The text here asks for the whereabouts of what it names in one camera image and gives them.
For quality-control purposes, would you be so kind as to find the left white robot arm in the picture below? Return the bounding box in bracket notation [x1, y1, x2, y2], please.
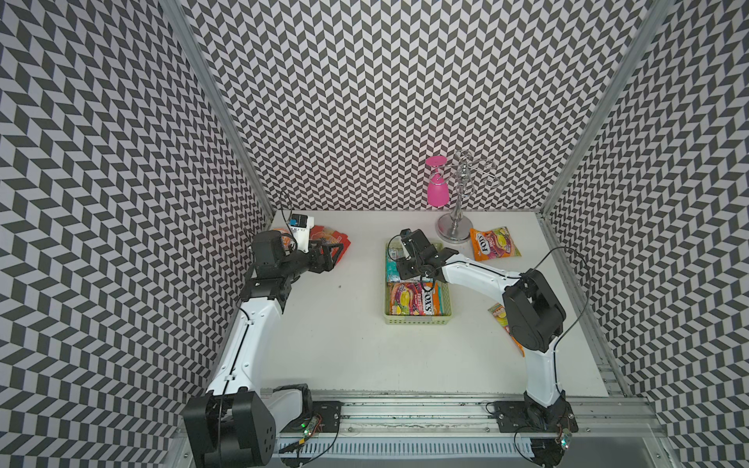
[183, 230, 343, 467]

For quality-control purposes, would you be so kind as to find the chrome glass holder stand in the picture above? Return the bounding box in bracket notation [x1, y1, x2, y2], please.
[435, 149, 479, 244]

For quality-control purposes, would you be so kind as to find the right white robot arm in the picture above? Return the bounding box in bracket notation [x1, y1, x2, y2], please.
[394, 229, 567, 408]

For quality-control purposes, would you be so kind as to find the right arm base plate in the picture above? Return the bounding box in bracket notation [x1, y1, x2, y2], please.
[488, 396, 579, 434]

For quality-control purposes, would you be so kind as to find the aluminium frame post right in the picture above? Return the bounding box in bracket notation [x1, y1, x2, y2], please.
[540, 1, 675, 218]

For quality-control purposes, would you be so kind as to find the green perforated plastic basket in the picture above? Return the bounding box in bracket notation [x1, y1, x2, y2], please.
[383, 273, 453, 326]

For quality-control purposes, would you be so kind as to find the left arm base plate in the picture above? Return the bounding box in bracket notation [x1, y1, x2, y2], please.
[281, 400, 343, 434]

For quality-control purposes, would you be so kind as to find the aluminium front rail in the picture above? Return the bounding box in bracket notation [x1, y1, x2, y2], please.
[272, 393, 682, 467]

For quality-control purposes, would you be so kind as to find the aluminium frame post left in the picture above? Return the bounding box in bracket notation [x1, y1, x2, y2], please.
[159, 0, 275, 218]

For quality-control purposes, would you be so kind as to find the pink plastic wine glass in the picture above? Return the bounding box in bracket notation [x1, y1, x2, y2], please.
[426, 155, 450, 208]

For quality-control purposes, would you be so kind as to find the red cocoaland candy bag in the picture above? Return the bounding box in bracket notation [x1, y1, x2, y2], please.
[310, 225, 351, 259]

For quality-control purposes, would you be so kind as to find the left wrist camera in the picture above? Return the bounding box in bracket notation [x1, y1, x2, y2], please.
[287, 214, 315, 253]

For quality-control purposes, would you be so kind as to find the orange fox's candy bag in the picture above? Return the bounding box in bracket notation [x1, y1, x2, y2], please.
[385, 282, 440, 316]
[469, 226, 522, 261]
[489, 303, 525, 356]

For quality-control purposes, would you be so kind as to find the orange patterned small bowl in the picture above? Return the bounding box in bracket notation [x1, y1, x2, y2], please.
[277, 228, 296, 252]

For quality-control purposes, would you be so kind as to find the aluminium frame post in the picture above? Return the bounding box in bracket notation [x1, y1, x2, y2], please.
[159, 0, 275, 218]
[540, 1, 675, 218]

